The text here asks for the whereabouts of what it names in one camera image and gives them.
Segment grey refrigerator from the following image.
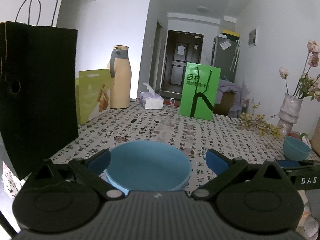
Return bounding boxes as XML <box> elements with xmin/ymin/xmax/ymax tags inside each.
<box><xmin>211</xmin><ymin>34</ymin><xmax>240</xmax><ymax>82</ymax></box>

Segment dried pink roses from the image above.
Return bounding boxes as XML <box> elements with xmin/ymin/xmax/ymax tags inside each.
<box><xmin>292</xmin><ymin>40</ymin><xmax>319</xmax><ymax>102</ymax></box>

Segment white ceramic vase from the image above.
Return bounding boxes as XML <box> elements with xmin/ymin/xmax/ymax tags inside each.
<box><xmin>277</xmin><ymin>94</ymin><xmax>303</xmax><ymax>137</ymax></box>

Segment tan cardboard box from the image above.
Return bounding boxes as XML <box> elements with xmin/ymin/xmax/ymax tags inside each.
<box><xmin>311</xmin><ymin>119</ymin><xmax>320</xmax><ymax>155</ymax></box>

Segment yellow flower branch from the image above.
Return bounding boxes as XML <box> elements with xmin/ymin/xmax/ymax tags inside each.
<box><xmin>239</xmin><ymin>102</ymin><xmax>281</xmax><ymax>137</ymax></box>

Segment patterned calligraphy tablecloth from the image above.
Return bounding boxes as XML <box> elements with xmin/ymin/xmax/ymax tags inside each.
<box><xmin>2</xmin><ymin>98</ymin><xmax>320</xmax><ymax>240</ymax></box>

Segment chair with purple jacket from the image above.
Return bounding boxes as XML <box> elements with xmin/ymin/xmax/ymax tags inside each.
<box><xmin>213</xmin><ymin>79</ymin><xmax>243</xmax><ymax>118</ymax></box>

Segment green paper bag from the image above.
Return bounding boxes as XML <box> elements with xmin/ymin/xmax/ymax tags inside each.
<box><xmin>179</xmin><ymin>62</ymin><xmax>221</xmax><ymax>121</ymax></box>

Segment dark entrance door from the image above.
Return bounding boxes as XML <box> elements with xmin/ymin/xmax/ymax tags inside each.
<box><xmin>161</xmin><ymin>30</ymin><xmax>203</xmax><ymax>95</ymax></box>

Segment white tissue box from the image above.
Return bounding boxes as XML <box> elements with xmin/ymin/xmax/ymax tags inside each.
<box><xmin>139</xmin><ymin>82</ymin><xmax>164</xmax><ymax>110</ymax></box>

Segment black paper bag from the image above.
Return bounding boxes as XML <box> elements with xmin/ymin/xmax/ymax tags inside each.
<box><xmin>1</xmin><ymin>21</ymin><xmax>78</xmax><ymax>179</ymax></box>

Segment large blue bowl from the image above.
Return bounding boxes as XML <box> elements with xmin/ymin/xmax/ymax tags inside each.
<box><xmin>104</xmin><ymin>140</ymin><xmax>192</xmax><ymax>194</ymax></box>

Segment small blue bowl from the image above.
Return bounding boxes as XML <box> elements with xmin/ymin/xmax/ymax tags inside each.
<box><xmin>283</xmin><ymin>136</ymin><xmax>311</xmax><ymax>161</ymax></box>

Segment beige thermos jug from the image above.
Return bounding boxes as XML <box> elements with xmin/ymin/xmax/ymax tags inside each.
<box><xmin>107</xmin><ymin>45</ymin><xmax>132</xmax><ymax>109</ymax></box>

